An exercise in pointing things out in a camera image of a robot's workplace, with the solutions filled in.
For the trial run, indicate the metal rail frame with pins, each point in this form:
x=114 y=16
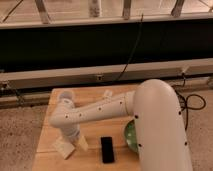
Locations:
x=51 y=43

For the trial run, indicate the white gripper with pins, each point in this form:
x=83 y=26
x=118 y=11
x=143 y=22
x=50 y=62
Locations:
x=72 y=134

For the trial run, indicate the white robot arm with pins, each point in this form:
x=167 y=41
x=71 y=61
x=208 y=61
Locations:
x=160 y=130

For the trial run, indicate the translucent ceramic cup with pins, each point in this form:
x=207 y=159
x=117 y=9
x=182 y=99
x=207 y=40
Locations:
x=66 y=97

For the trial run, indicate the black rectangular block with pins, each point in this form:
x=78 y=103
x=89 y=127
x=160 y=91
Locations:
x=107 y=150

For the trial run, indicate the white sponge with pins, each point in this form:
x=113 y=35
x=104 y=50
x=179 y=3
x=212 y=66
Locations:
x=64 y=152

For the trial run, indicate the green bowl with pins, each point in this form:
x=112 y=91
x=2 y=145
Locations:
x=130 y=136

